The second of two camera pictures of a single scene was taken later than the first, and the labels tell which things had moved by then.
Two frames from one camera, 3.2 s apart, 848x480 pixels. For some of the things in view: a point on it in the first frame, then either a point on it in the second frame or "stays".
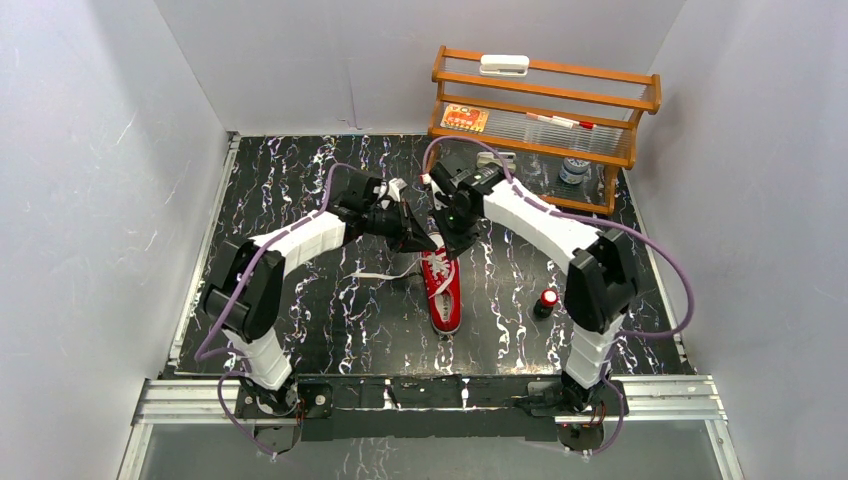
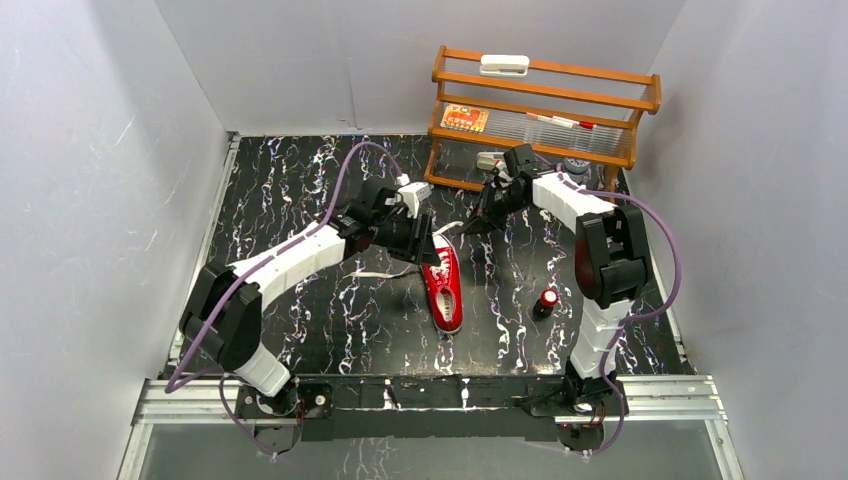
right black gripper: (457, 243) → (487, 219)
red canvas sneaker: (442, 277) stays
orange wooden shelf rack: (562, 131) stays
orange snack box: (466, 118) stays
